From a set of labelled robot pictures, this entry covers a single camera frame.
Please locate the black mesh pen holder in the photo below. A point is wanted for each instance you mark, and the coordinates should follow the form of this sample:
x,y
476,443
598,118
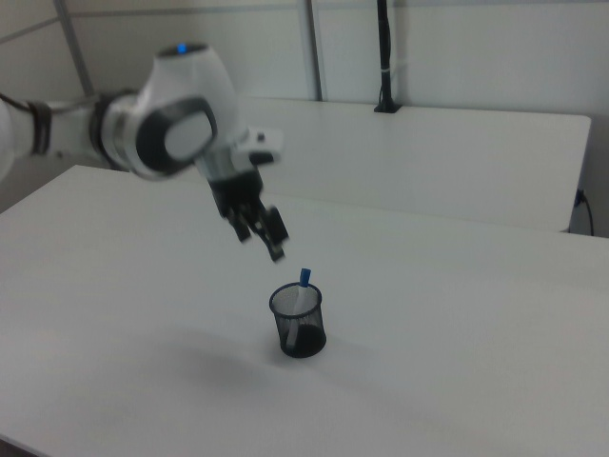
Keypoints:
x,y
307,343

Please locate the white background table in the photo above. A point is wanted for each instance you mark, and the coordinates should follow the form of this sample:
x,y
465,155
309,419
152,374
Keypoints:
x,y
404,157

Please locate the grey metal partition post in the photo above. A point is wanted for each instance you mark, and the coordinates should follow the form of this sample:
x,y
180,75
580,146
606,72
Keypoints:
x,y
73,38
316,47

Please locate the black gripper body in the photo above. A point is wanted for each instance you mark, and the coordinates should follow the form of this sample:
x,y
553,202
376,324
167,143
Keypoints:
x,y
238,192

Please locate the black camera pole with clamp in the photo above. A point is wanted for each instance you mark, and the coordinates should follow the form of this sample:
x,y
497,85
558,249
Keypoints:
x,y
386,47

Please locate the blue and white marker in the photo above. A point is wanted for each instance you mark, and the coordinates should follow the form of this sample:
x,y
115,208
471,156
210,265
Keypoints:
x,y
305,276

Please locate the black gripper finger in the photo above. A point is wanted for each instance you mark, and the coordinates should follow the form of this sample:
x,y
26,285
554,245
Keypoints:
x,y
276,235
242,226

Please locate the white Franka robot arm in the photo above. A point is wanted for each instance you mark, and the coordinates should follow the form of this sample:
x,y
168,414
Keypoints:
x,y
185,95

